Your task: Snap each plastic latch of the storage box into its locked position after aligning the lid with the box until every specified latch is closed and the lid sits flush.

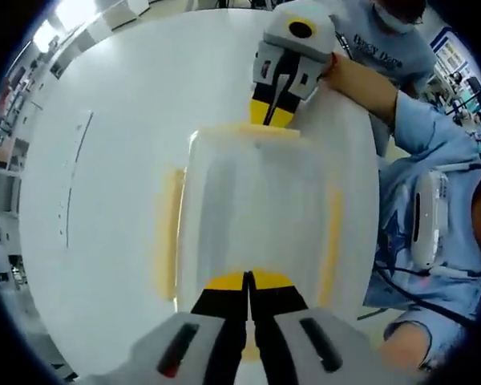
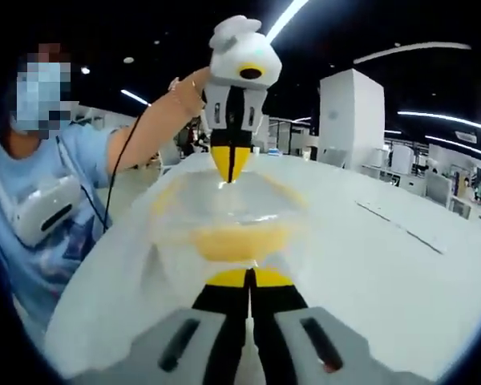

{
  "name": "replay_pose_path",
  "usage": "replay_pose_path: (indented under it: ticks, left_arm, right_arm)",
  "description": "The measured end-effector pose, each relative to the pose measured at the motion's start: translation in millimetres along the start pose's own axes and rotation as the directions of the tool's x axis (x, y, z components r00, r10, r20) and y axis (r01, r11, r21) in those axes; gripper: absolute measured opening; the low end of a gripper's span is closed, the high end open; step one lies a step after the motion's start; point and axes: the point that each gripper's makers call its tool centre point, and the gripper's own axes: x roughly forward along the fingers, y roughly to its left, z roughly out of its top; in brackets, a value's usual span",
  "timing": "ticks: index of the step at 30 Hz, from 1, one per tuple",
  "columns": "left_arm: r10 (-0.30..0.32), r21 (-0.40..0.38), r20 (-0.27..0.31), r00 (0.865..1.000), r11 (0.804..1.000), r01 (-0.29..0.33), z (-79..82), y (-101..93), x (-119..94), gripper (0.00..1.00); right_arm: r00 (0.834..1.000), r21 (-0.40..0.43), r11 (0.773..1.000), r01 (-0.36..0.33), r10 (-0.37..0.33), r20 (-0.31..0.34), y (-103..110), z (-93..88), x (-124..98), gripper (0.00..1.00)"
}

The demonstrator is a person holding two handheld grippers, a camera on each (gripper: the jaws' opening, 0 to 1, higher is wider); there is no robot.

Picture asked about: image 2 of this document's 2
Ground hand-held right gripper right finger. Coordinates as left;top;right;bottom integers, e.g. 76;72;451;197
249;267;438;385

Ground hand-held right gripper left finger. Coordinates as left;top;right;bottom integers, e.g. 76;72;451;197
70;269;252;385

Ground clear plastic bag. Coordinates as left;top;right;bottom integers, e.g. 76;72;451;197
146;168;313;268

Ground person's left hand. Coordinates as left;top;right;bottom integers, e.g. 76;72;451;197
208;14;263;55

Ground bright ceiling light strip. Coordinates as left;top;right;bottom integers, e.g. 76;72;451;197
352;41;472;66
396;109;481;136
265;0;310;42

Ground white square pillar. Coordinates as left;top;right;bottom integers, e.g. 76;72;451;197
318;67;386;170

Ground person in blue shirt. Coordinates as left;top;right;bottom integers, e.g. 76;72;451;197
0;120;118;326

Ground white chest device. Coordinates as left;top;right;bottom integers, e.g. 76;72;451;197
13;175;82;248

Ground black cable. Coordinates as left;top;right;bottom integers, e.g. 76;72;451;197
103;90;153;234

